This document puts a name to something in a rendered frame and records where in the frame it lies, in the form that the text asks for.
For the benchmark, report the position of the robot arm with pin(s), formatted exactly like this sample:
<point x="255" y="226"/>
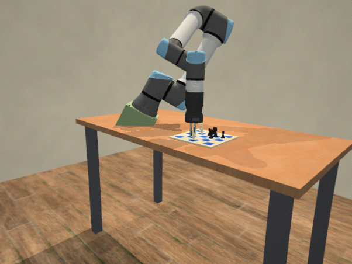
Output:
<point x="217" y="29"/>

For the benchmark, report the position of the blue and cream chessboard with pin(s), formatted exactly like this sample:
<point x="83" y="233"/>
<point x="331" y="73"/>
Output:
<point x="203" y="139"/>

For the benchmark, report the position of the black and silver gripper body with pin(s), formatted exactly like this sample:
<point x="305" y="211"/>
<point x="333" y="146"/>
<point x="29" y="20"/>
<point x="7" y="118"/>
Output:
<point x="194" y="101"/>

